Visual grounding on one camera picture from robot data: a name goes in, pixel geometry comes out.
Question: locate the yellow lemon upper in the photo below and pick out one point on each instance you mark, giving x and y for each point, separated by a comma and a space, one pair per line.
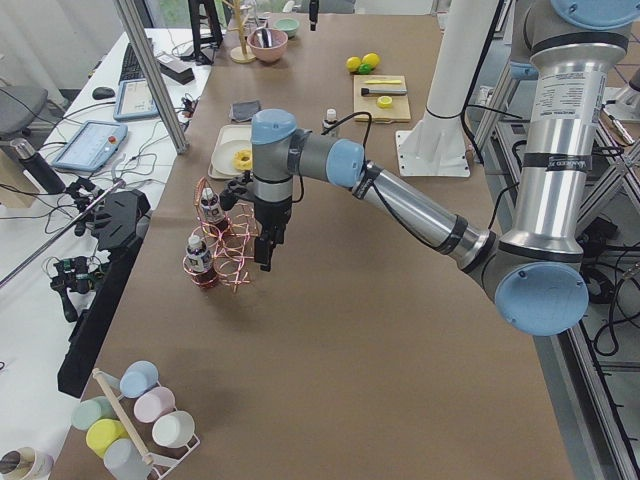
371, 59

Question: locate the pink ice bowl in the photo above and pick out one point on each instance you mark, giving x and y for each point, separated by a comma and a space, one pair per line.
275, 52

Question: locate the green cup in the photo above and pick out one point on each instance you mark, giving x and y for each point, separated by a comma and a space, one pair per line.
89, 411

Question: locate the black thermos bottle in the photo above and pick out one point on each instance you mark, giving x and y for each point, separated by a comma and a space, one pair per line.
37, 167

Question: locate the white round plate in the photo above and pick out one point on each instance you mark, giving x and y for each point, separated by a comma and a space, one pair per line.
222, 157

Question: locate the green lime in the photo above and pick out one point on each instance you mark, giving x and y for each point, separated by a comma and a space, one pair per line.
364, 69

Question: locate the aluminium frame post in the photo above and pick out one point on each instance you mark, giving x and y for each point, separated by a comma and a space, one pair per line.
136, 33

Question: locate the wooden cup stand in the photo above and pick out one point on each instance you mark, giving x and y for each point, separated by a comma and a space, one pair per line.
240, 54

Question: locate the blue teach pendant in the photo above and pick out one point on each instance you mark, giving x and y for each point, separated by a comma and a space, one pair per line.
91, 146
134, 101

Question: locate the blue cup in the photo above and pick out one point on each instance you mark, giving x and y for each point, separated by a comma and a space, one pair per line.
139, 377

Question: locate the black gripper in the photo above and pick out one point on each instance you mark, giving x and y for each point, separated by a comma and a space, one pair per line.
273, 215

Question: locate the tea bottle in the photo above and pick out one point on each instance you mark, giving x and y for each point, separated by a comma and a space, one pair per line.
330, 124
215, 220
199, 262

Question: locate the blue teach pendant near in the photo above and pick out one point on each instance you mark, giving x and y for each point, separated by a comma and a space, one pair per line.
91, 146

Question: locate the yellow lemon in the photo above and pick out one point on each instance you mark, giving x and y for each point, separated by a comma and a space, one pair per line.
371, 59
353, 63

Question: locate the yellow lemon lower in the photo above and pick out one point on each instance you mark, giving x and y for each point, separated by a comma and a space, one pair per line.
353, 63

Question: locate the blue teach pendant far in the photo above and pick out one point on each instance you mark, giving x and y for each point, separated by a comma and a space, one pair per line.
134, 101

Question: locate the black keyboard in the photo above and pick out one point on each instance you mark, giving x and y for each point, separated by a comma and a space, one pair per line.
130, 68

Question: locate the cream rabbit serving tray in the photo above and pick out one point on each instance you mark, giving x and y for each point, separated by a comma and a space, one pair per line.
228, 133

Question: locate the pink cup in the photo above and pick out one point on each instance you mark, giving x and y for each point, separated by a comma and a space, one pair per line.
153, 404

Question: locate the copper wire bottle rack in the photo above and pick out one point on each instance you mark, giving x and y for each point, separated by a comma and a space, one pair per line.
232, 252

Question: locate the wooden cutting board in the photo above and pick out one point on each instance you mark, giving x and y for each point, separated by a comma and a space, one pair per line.
399, 112

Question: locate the black computer mouse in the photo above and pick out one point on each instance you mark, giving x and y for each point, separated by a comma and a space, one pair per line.
101, 93

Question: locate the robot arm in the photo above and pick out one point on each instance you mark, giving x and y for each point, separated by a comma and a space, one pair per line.
532, 271

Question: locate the white cup rack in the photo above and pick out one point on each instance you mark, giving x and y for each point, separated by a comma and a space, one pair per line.
149, 436

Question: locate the steel ice scoop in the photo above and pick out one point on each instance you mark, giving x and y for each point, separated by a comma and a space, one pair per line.
263, 37

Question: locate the grey cup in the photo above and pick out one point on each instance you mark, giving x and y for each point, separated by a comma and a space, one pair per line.
124, 462

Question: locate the half lemon slice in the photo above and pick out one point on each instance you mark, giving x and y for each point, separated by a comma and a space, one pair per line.
384, 102

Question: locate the glazed ring donut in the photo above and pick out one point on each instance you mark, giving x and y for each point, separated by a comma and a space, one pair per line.
242, 160

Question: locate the white cup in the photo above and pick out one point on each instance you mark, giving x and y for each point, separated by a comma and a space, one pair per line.
173, 430

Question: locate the mint green bowl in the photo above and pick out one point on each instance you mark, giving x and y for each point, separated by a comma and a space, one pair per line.
289, 26

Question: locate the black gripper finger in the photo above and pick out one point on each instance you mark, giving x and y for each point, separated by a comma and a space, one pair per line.
313, 14

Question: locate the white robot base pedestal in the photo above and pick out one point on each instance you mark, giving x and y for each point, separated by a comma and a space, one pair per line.
436, 145

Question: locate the folded grey cloth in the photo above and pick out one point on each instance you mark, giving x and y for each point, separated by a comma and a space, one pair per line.
241, 112

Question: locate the yellow cup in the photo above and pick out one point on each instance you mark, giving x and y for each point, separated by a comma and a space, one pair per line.
103, 433

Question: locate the steel muddler black tip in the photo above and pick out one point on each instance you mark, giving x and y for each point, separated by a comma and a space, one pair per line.
364, 91

